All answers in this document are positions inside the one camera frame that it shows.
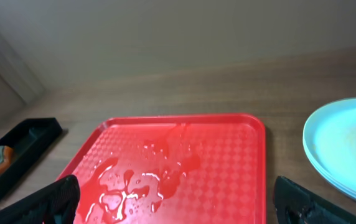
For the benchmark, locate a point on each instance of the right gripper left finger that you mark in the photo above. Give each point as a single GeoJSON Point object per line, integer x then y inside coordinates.
{"type": "Point", "coordinates": [55, 203]}

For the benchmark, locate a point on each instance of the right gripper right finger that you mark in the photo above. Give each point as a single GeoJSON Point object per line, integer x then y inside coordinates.
{"type": "Point", "coordinates": [296, 205]}

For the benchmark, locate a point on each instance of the black rectangular water tray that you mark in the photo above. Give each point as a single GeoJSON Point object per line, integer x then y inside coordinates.
{"type": "Point", "coordinates": [28, 140]}

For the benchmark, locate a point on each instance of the red plastic tray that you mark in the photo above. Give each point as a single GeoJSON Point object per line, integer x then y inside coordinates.
{"type": "Point", "coordinates": [208, 168]}

